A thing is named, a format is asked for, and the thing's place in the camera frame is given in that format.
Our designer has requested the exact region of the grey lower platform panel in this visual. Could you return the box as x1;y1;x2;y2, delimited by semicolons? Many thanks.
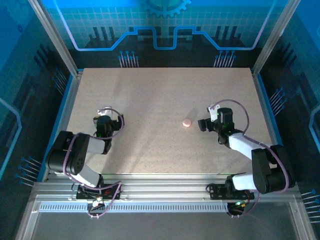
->
14;194;317;240

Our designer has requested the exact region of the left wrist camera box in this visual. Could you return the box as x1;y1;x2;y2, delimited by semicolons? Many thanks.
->
97;106;113;116

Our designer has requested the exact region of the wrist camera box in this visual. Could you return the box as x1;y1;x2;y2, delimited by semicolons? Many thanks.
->
97;106;113;116
206;104;221;123

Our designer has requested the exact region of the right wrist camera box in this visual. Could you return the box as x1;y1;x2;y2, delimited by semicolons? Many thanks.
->
206;104;221;123

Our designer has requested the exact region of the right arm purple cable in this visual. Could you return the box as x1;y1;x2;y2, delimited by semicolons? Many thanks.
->
211;99;292;218

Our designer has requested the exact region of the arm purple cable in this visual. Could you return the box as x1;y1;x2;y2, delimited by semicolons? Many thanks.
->
211;99;292;218
62;107;126;220

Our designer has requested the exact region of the aluminium side rail blue trim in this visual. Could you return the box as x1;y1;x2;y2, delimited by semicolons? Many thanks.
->
251;69;294;182
41;69;85;182

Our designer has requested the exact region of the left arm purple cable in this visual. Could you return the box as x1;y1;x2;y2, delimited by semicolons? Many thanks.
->
62;107;126;220

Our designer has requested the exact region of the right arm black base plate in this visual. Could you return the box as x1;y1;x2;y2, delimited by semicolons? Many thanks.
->
208;183;255;201

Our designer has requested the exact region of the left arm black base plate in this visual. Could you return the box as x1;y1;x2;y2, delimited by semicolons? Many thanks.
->
76;183;123;201

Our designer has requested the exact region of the aluminium mounting rail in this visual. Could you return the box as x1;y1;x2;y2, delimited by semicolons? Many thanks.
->
32;173;301;201

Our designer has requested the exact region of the slotted grey cable duct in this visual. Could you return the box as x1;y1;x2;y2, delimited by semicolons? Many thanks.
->
39;203;230;213

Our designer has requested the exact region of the aluminium frame post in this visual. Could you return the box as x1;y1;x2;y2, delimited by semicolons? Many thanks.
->
27;0;85;77
251;0;303;77

